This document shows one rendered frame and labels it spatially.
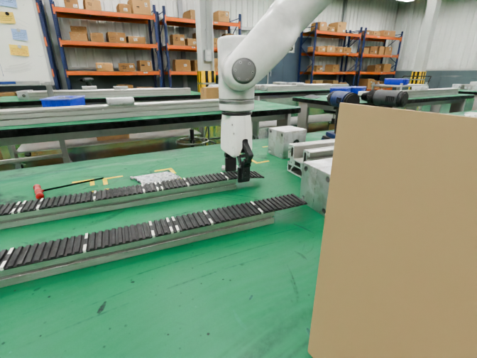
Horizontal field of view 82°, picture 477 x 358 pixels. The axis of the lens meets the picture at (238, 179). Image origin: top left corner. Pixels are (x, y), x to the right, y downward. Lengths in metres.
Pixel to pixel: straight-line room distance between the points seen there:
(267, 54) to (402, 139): 0.41
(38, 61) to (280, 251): 3.03
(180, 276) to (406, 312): 0.30
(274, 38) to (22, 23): 2.89
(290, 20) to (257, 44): 0.11
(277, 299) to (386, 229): 0.22
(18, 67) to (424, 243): 3.26
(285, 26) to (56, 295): 0.59
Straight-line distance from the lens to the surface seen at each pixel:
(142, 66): 10.13
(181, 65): 10.46
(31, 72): 3.29
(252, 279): 0.43
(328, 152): 0.80
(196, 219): 0.51
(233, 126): 0.64
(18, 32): 3.30
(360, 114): 0.21
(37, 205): 0.68
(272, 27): 0.59
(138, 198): 0.66
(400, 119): 0.20
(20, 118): 2.03
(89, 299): 0.44
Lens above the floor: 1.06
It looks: 21 degrees down
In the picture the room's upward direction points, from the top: straight up
